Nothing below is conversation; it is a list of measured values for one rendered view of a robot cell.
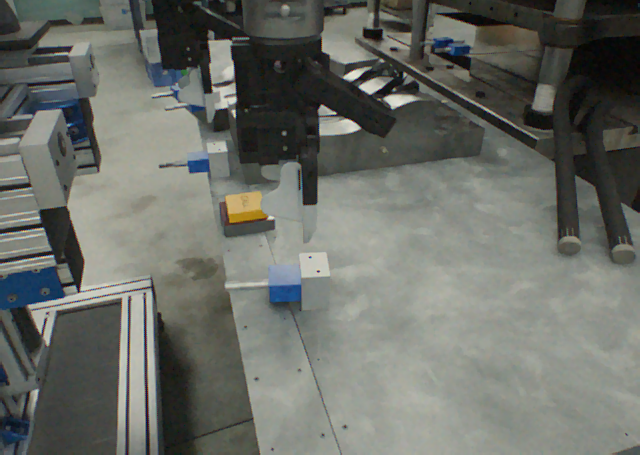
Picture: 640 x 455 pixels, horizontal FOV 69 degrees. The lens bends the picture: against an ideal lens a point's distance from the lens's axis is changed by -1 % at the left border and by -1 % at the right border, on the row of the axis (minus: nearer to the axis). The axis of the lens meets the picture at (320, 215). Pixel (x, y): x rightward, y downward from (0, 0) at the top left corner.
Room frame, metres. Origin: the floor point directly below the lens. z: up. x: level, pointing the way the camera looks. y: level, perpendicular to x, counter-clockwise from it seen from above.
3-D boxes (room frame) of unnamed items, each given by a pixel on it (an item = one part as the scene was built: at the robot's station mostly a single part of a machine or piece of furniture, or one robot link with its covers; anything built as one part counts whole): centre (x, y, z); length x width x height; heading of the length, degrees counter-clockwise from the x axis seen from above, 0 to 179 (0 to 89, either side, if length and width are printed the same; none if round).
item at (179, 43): (0.84, 0.23, 1.07); 0.09 x 0.08 x 0.12; 105
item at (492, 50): (1.73, -0.68, 0.87); 0.50 x 0.27 x 0.17; 106
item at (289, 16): (0.47, 0.03, 1.15); 0.08 x 0.08 x 0.05
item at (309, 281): (0.47, 0.05, 0.83); 0.13 x 0.05 x 0.05; 95
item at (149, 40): (4.45, 1.29, 0.32); 0.60 x 0.40 x 0.22; 116
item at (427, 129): (0.98, -0.07, 0.87); 0.50 x 0.26 x 0.14; 106
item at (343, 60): (1.30, 0.11, 0.86); 0.50 x 0.26 x 0.11; 123
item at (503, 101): (1.80, -0.75, 0.76); 1.30 x 0.84 x 0.07; 16
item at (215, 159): (0.83, 0.25, 0.83); 0.13 x 0.05 x 0.05; 105
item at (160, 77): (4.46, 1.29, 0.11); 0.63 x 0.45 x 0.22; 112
